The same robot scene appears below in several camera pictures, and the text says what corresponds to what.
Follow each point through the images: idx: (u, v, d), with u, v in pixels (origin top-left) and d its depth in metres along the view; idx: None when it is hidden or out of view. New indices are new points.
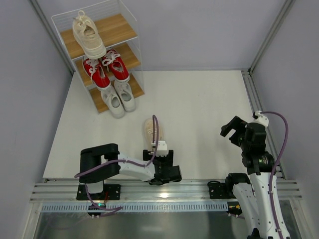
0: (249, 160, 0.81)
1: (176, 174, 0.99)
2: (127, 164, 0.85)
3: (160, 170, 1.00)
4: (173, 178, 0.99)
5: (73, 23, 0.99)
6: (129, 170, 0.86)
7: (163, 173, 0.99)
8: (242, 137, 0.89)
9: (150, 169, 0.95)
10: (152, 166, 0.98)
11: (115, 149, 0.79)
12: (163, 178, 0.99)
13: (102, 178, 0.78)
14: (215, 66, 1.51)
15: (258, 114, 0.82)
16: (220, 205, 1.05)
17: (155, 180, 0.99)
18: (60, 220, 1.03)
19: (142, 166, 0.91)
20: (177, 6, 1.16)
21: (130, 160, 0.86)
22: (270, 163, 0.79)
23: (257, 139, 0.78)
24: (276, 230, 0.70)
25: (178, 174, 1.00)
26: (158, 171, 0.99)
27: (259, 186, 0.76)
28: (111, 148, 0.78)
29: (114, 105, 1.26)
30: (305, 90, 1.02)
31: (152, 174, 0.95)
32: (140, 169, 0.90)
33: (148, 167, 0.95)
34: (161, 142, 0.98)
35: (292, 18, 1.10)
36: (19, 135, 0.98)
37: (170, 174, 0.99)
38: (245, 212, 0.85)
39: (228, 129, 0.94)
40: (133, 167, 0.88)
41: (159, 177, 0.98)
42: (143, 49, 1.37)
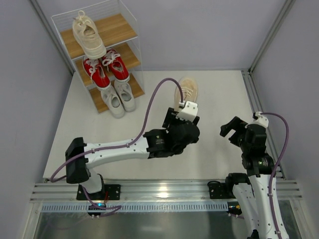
0: (249, 162, 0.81)
1: (183, 134, 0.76)
2: (101, 151, 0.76)
3: (160, 141, 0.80)
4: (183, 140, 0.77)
5: (73, 23, 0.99)
6: (108, 157, 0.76)
7: (167, 143, 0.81)
8: (241, 138, 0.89)
9: (140, 144, 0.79)
10: (143, 140, 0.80)
11: (80, 144, 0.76)
12: (172, 147, 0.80)
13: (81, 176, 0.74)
14: (215, 67, 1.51)
15: (258, 115, 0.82)
16: (220, 205, 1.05)
17: (161, 152, 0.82)
18: (60, 220, 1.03)
19: (126, 146, 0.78)
20: (177, 7, 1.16)
21: (103, 146, 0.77)
22: (270, 165, 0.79)
23: (257, 140, 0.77)
24: (275, 232, 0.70)
25: (187, 133, 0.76)
26: (158, 142, 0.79)
27: (258, 188, 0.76)
28: (78, 143, 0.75)
29: (114, 104, 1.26)
30: (305, 90, 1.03)
31: (147, 150, 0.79)
32: (125, 150, 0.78)
33: (135, 143, 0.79)
34: (191, 104, 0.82)
35: (292, 18, 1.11)
36: (19, 135, 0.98)
37: (176, 139, 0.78)
38: (244, 213, 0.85)
39: (227, 130, 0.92)
40: (113, 151, 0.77)
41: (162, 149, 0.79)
42: (143, 49, 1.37)
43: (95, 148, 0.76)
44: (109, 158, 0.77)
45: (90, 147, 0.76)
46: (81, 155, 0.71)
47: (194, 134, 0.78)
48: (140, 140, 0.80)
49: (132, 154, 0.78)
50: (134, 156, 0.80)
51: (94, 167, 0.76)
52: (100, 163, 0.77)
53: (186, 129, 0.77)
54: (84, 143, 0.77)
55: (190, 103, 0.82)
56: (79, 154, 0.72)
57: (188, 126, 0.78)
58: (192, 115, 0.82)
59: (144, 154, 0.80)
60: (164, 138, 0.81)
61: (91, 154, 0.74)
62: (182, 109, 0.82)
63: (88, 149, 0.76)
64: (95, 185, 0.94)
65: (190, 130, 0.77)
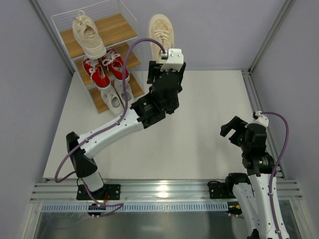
0: (249, 161, 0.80)
1: (160, 91, 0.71)
2: (94, 138, 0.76)
3: (148, 106, 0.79)
4: (164, 95, 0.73)
5: (73, 23, 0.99)
6: (103, 141, 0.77)
7: (155, 106, 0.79)
8: (241, 137, 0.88)
9: (130, 118, 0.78)
10: (132, 112, 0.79)
11: (73, 137, 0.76)
12: (161, 107, 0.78)
13: (85, 165, 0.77)
14: (215, 67, 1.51)
15: (258, 114, 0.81)
16: (220, 205, 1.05)
17: (154, 117, 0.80)
18: (60, 220, 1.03)
19: (117, 124, 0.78)
20: (177, 6, 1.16)
21: (95, 132, 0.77)
22: (270, 164, 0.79)
23: (258, 140, 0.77)
24: (275, 231, 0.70)
25: (163, 88, 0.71)
26: (147, 109, 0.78)
27: (258, 188, 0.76)
28: (70, 139, 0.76)
29: (114, 105, 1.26)
30: (305, 90, 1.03)
31: (138, 121, 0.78)
32: (116, 128, 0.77)
33: (124, 118, 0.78)
34: (175, 51, 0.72)
35: (292, 18, 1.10)
36: (19, 135, 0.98)
37: (159, 99, 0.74)
38: (244, 212, 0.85)
39: (227, 129, 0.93)
40: (105, 134, 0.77)
41: (151, 113, 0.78)
42: (142, 48, 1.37)
43: (88, 137, 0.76)
44: (105, 142, 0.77)
45: (83, 137, 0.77)
46: (77, 148, 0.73)
47: (173, 85, 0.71)
48: (128, 113, 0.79)
49: (125, 130, 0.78)
50: (130, 130, 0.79)
51: (96, 154, 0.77)
52: (99, 150, 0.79)
53: (160, 84, 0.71)
54: (77, 136, 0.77)
55: (173, 51, 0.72)
56: (76, 147, 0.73)
57: (161, 79, 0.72)
58: (179, 64, 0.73)
59: (139, 126, 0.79)
60: (151, 102, 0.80)
61: (86, 144, 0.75)
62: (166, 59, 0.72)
63: (82, 140, 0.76)
64: (97, 180, 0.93)
65: (165, 83, 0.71)
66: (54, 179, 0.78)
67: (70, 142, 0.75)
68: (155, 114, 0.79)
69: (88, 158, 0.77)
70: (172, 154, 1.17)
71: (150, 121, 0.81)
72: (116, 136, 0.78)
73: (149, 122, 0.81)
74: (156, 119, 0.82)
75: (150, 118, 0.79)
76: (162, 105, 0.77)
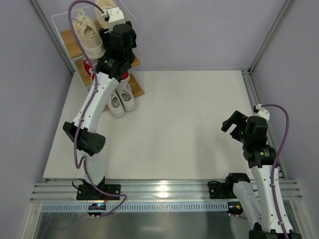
0: (250, 153, 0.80)
1: (119, 38, 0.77)
2: (87, 113, 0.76)
3: (111, 61, 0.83)
4: (124, 43, 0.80)
5: (74, 23, 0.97)
6: (95, 112, 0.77)
7: (116, 59, 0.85)
8: (243, 131, 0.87)
9: (102, 80, 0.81)
10: (100, 75, 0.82)
11: (69, 125, 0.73)
12: (124, 56, 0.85)
13: (96, 140, 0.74)
14: (215, 67, 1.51)
15: (259, 108, 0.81)
16: (220, 205, 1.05)
17: (122, 67, 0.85)
18: (60, 220, 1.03)
19: (96, 91, 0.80)
20: (177, 7, 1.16)
21: (84, 109, 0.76)
22: (272, 155, 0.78)
23: (258, 132, 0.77)
24: (278, 223, 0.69)
25: (121, 33, 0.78)
26: (111, 63, 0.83)
27: (260, 179, 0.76)
28: (68, 128, 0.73)
29: (114, 105, 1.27)
30: (304, 90, 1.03)
31: (110, 78, 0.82)
32: (98, 94, 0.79)
33: (99, 82, 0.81)
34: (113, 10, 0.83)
35: (291, 18, 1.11)
36: (20, 135, 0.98)
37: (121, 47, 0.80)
38: (245, 209, 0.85)
39: (228, 123, 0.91)
40: (93, 104, 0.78)
41: (118, 64, 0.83)
42: (142, 48, 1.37)
43: (81, 116, 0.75)
44: (96, 112, 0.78)
45: (77, 119, 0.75)
46: (79, 130, 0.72)
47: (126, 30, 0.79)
48: (99, 77, 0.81)
49: (106, 91, 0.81)
50: (109, 89, 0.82)
51: (96, 126, 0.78)
52: (97, 122, 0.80)
53: (117, 32, 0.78)
54: (71, 122, 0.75)
55: (111, 10, 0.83)
56: (78, 130, 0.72)
57: (116, 29, 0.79)
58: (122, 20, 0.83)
59: (115, 82, 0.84)
60: (111, 57, 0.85)
61: (83, 123, 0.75)
62: (109, 19, 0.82)
63: (77, 122, 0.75)
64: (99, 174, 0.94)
65: (121, 30, 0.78)
66: (77, 167, 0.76)
67: (69, 131, 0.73)
68: (122, 64, 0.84)
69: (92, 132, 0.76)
70: (172, 155, 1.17)
71: (120, 73, 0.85)
72: (103, 101, 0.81)
73: (120, 74, 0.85)
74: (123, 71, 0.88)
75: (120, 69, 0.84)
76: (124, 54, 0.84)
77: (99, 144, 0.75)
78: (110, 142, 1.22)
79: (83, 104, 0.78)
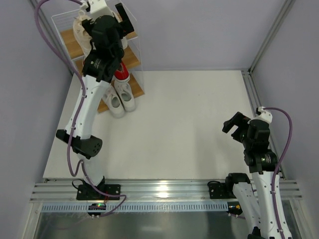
0: (251, 158, 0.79)
1: (103, 36, 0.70)
2: (78, 121, 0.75)
3: (98, 60, 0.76)
4: (110, 40, 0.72)
5: (74, 23, 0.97)
6: (86, 118, 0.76)
7: (104, 58, 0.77)
8: (244, 134, 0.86)
9: (90, 83, 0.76)
10: (88, 77, 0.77)
11: (61, 133, 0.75)
12: (111, 53, 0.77)
13: (90, 144, 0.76)
14: (215, 66, 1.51)
15: (261, 110, 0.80)
16: (220, 205, 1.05)
17: (111, 67, 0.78)
18: (60, 220, 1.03)
19: (84, 97, 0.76)
20: (177, 7, 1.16)
21: (75, 116, 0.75)
22: (273, 161, 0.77)
23: (260, 136, 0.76)
24: (277, 230, 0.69)
25: (104, 29, 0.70)
26: (98, 63, 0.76)
27: (261, 186, 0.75)
28: (61, 135, 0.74)
29: (114, 105, 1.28)
30: (305, 90, 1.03)
31: (98, 81, 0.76)
32: (88, 99, 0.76)
33: (87, 87, 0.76)
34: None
35: (291, 18, 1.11)
36: (20, 135, 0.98)
37: (107, 45, 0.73)
38: (245, 211, 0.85)
39: (230, 125, 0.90)
40: (83, 111, 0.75)
41: (105, 64, 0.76)
42: (142, 48, 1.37)
43: (72, 124, 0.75)
44: (88, 118, 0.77)
45: (69, 127, 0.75)
46: (71, 139, 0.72)
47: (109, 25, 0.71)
48: (87, 80, 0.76)
49: (96, 95, 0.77)
50: (99, 93, 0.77)
51: (90, 131, 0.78)
52: (90, 126, 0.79)
53: (99, 28, 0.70)
54: (64, 130, 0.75)
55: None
56: (69, 139, 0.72)
57: (97, 25, 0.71)
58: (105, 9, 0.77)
59: (104, 84, 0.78)
60: (98, 56, 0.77)
61: (76, 131, 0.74)
62: (91, 10, 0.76)
63: (69, 130, 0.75)
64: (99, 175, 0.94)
65: (103, 26, 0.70)
66: (73, 174, 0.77)
67: (62, 138, 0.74)
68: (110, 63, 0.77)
69: (86, 139, 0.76)
70: (172, 154, 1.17)
71: (109, 73, 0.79)
72: (94, 106, 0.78)
73: (109, 74, 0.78)
74: (113, 71, 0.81)
75: (108, 69, 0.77)
76: (112, 51, 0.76)
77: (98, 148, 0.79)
78: (110, 141, 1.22)
79: (74, 111, 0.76)
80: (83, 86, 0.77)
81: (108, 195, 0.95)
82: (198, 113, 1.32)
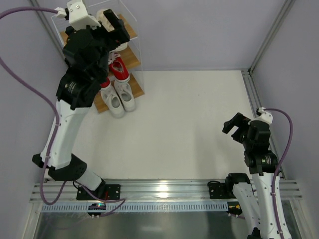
0: (252, 160, 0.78)
1: (76, 56, 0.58)
2: (52, 150, 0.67)
3: (74, 84, 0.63)
4: (86, 59, 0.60)
5: None
6: (62, 148, 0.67)
7: (82, 79, 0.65)
8: (244, 135, 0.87)
9: (65, 111, 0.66)
10: (63, 103, 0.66)
11: (37, 159, 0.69)
12: (90, 75, 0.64)
13: (69, 172, 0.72)
14: (215, 66, 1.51)
15: (261, 111, 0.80)
16: (220, 205, 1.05)
17: (90, 91, 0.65)
18: (60, 220, 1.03)
19: (59, 125, 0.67)
20: (177, 7, 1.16)
21: (50, 144, 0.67)
22: (274, 162, 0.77)
23: (260, 137, 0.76)
24: (277, 232, 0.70)
25: (78, 50, 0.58)
26: (73, 87, 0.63)
27: (261, 187, 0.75)
28: (37, 162, 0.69)
29: (114, 105, 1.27)
30: (304, 90, 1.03)
31: (73, 108, 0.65)
32: (62, 128, 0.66)
33: (62, 114, 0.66)
34: (73, 5, 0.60)
35: (291, 18, 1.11)
36: (20, 135, 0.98)
37: (83, 66, 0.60)
38: (244, 212, 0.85)
39: (230, 126, 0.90)
40: (57, 140, 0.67)
41: (81, 88, 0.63)
42: (142, 48, 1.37)
43: (47, 153, 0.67)
44: (64, 148, 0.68)
45: (45, 155, 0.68)
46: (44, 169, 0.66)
47: (86, 44, 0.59)
48: (61, 106, 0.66)
49: (72, 124, 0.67)
50: (76, 121, 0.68)
51: (67, 160, 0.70)
52: (69, 153, 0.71)
53: (74, 48, 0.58)
54: (40, 156, 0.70)
55: (71, 5, 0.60)
56: (43, 171, 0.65)
57: (73, 43, 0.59)
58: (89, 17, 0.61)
59: (80, 110, 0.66)
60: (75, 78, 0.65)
61: (51, 160, 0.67)
62: (70, 20, 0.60)
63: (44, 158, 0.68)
64: (93, 179, 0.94)
65: (78, 45, 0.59)
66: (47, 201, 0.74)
67: (38, 165, 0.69)
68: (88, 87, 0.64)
69: (63, 168, 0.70)
70: (172, 155, 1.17)
71: (86, 99, 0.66)
72: (70, 134, 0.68)
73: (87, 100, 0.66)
74: (92, 95, 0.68)
75: (84, 95, 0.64)
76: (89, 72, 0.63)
77: (82, 171, 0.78)
78: (110, 142, 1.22)
79: (50, 137, 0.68)
80: (58, 113, 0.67)
81: (107, 200, 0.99)
82: (198, 113, 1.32)
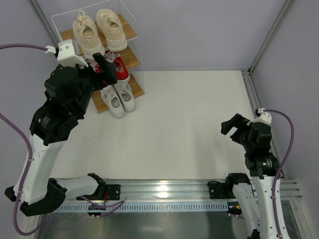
0: (252, 162, 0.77)
1: (57, 90, 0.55)
2: (25, 185, 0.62)
3: (48, 118, 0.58)
4: (67, 94, 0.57)
5: (74, 23, 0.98)
6: (35, 183, 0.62)
7: (59, 113, 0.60)
8: (245, 136, 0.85)
9: (37, 146, 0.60)
10: (35, 138, 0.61)
11: (10, 193, 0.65)
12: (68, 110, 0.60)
13: (46, 204, 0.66)
14: (215, 66, 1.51)
15: (261, 111, 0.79)
16: (220, 205, 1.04)
17: (65, 127, 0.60)
18: (60, 220, 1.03)
19: (32, 160, 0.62)
20: (176, 7, 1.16)
21: (22, 179, 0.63)
22: (275, 165, 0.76)
23: (262, 140, 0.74)
24: (277, 235, 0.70)
25: (59, 84, 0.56)
26: (46, 122, 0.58)
27: (261, 191, 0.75)
28: (10, 196, 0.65)
29: (114, 105, 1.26)
30: (304, 90, 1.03)
31: (46, 145, 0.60)
32: (34, 164, 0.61)
33: (34, 149, 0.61)
34: (63, 44, 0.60)
35: (291, 18, 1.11)
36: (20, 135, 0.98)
37: (63, 100, 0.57)
38: (243, 214, 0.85)
39: (229, 127, 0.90)
40: (29, 176, 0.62)
41: (56, 123, 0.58)
42: (142, 48, 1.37)
43: (19, 187, 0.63)
44: (38, 183, 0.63)
45: (17, 188, 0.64)
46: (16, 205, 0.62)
47: (69, 79, 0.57)
48: (33, 141, 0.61)
49: (45, 159, 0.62)
50: (49, 155, 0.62)
51: (42, 194, 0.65)
52: (44, 186, 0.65)
53: (55, 82, 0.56)
54: (13, 189, 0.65)
55: (61, 44, 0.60)
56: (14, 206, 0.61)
57: (56, 77, 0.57)
58: (76, 56, 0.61)
59: (54, 146, 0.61)
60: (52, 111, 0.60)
61: (23, 194, 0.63)
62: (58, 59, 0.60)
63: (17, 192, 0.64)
64: (89, 186, 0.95)
65: (60, 79, 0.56)
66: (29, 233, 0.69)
67: (11, 199, 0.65)
68: (63, 122, 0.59)
69: (38, 201, 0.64)
70: (172, 155, 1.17)
71: (61, 134, 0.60)
72: (44, 169, 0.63)
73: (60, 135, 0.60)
74: (68, 131, 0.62)
75: (58, 130, 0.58)
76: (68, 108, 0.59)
77: (61, 200, 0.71)
78: (110, 142, 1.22)
79: (23, 171, 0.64)
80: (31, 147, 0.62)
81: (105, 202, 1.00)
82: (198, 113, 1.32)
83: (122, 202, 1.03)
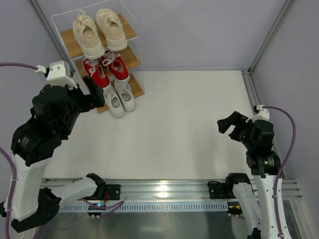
0: (254, 161, 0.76)
1: (45, 107, 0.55)
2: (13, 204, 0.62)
3: (27, 138, 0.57)
4: (55, 112, 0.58)
5: (74, 23, 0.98)
6: (23, 201, 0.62)
7: (42, 132, 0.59)
8: (244, 134, 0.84)
9: (21, 165, 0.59)
10: (18, 157, 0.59)
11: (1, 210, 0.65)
12: (52, 129, 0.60)
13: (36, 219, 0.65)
14: (215, 66, 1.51)
15: (259, 108, 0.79)
16: (220, 205, 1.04)
17: (46, 147, 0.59)
18: (61, 220, 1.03)
19: (17, 179, 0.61)
20: (176, 7, 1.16)
21: (10, 197, 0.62)
22: (276, 164, 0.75)
23: (264, 139, 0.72)
24: (278, 235, 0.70)
25: (48, 102, 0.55)
26: (26, 142, 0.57)
27: (263, 190, 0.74)
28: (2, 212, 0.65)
29: (114, 105, 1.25)
30: (304, 90, 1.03)
31: (28, 164, 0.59)
32: (19, 183, 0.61)
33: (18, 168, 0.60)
34: (55, 65, 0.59)
35: (291, 18, 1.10)
36: None
37: (49, 118, 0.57)
38: (244, 213, 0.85)
39: (227, 125, 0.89)
40: (16, 194, 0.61)
41: (38, 143, 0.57)
42: (142, 48, 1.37)
43: (8, 206, 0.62)
44: (26, 201, 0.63)
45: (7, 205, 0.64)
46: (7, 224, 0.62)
47: (59, 98, 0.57)
48: (17, 160, 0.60)
49: (30, 177, 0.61)
50: (35, 172, 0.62)
51: (32, 210, 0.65)
52: (34, 200, 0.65)
53: (45, 99, 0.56)
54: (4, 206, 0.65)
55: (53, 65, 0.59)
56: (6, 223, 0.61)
57: (45, 94, 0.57)
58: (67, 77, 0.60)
59: (36, 165, 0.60)
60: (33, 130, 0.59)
61: (13, 211, 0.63)
62: (48, 79, 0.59)
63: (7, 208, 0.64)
64: (87, 189, 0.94)
65: (50, 97, 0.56)
66: None
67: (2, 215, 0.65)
68: (46, 141, 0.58)
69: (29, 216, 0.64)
70: (171, 155, 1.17)
71: (42, 154, 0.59)
72: (30, 187, 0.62)
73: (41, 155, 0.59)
74: (49, 150, 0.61)
75: (39, 149, 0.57)
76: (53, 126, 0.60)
77: (55, 211, 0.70)
78: (109, 142, 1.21)
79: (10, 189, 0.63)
80: (15, 166, 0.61)
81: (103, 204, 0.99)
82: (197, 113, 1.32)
83: (122, 202, 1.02)
